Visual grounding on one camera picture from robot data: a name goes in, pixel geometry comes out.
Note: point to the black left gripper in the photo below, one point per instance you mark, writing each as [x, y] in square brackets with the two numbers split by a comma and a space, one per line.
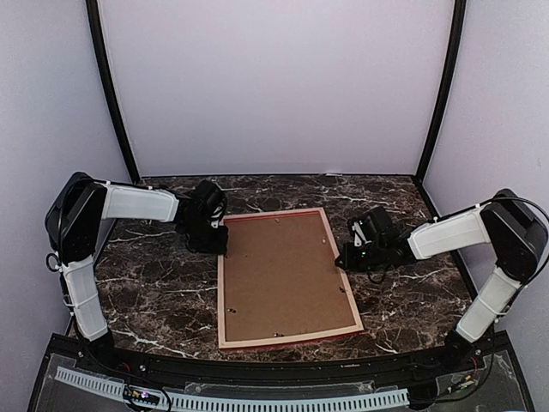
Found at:
[219, 248]

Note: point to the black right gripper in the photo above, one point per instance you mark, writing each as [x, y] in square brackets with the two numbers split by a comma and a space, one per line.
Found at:
[347, 263]

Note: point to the brown cardboard backing board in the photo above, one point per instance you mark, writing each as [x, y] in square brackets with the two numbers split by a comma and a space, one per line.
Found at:
[283, 274]

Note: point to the red wooden picture frame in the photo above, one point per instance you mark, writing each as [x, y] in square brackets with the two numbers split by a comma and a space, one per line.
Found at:
[291, 339]

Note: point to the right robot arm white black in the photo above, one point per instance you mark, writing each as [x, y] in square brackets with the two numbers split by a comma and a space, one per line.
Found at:
[511, 230]

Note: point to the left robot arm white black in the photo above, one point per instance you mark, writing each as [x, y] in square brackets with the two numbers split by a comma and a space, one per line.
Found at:
[73, 226]

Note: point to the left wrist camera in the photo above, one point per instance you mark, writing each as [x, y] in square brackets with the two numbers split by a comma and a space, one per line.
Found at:
[209, 199]

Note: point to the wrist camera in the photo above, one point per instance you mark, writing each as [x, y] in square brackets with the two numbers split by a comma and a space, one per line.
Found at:
[375, 224]
[209, 199]

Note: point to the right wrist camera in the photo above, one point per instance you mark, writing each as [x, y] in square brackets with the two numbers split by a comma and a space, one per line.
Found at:
[375, 224]

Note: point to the black front rail base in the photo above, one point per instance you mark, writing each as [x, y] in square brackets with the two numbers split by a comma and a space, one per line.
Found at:
[487, 380]

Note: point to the white slotted cable duct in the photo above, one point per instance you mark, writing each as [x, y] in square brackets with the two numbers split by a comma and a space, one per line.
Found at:
[210, 397]

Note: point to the black enclosure frame post right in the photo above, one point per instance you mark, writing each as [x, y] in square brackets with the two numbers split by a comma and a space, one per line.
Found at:
[447, 76]

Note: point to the black enclosure frame post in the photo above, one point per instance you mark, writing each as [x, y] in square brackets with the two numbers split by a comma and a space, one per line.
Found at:
[447, 76]
[102, 61]

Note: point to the black enclosure frame post left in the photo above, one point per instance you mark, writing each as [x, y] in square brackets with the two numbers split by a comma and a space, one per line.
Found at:
[102, 61]

